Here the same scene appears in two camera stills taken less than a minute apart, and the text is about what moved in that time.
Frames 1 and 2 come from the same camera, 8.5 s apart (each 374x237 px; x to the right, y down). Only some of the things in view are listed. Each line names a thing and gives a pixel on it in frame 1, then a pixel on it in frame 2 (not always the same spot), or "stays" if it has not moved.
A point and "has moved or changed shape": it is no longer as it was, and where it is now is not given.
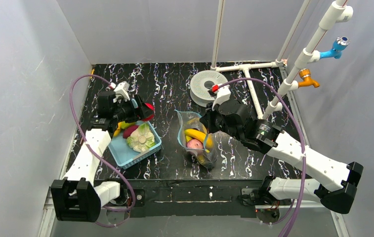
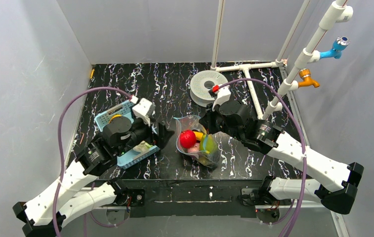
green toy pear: x=124 y=125 has moved or changed shape
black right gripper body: x=208 y=119 stays
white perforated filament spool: x=200 y=84 stays
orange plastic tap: x=305 y=74 stays
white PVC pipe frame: x=339 y=13 stays
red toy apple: x=151 y=116 has moved or changed shape
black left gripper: x=138 y=109 → x=155 y=131
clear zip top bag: x=194 y=138 stays
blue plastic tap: x=340 y=43 stays
